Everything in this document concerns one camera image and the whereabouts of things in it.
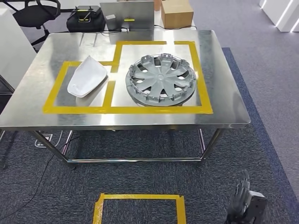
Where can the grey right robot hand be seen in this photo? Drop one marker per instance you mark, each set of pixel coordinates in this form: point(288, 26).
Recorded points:
point(240, 198)

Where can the white plastic cover part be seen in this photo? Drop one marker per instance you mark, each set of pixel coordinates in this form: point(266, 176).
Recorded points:
point(86, 77)

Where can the black furniture panel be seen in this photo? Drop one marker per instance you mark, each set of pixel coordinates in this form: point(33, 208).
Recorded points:
point(5, 95)

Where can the metal floor socket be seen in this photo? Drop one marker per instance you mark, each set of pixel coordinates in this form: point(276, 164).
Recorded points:
point(43, 140)

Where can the stainless steel workbench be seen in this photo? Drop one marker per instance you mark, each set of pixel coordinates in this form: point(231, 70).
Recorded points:
point(28, 105)

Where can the yellow floor tape outline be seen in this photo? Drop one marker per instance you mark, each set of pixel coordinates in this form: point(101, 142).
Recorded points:
point(140, 197)

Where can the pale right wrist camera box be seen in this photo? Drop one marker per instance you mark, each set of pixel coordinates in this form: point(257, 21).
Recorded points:
point(258, 204)

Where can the black equipment bag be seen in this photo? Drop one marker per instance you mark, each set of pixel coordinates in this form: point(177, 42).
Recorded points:
point(86, 24)

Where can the black office chair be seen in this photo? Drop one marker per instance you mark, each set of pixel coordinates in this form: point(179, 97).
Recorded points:
point(35, 15)

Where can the grey laptop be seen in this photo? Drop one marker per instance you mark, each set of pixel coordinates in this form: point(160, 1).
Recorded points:
point(140, 12)

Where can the grey plastic wheel hubcap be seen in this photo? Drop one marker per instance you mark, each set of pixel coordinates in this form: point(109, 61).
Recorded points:
point(161, 77)

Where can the brown cardboard box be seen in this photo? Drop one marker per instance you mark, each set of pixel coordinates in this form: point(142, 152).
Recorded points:
point(177, 15)

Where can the white cabinet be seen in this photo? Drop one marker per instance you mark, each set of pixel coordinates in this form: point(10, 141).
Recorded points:
point(13, 49)

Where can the white lit panel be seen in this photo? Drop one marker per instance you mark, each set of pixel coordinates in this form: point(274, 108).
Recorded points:
point(280, 15)

